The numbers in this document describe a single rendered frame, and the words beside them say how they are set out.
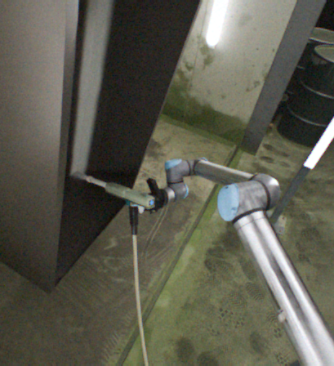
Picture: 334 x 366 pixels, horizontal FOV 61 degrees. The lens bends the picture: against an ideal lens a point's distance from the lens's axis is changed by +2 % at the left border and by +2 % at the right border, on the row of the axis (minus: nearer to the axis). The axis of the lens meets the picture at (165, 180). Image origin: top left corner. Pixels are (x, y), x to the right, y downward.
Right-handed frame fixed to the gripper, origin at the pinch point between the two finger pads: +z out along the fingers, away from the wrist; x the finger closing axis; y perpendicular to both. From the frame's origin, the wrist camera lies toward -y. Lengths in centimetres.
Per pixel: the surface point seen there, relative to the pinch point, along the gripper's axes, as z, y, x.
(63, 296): 16, 63, 38
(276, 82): -169, -62, 12
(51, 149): 52, -35, -34
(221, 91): -160, -55, 58
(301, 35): -160, -94, -4
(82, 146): -0.2, -19.3, 40.0
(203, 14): -134, -112, 67
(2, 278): 35, 57, 67
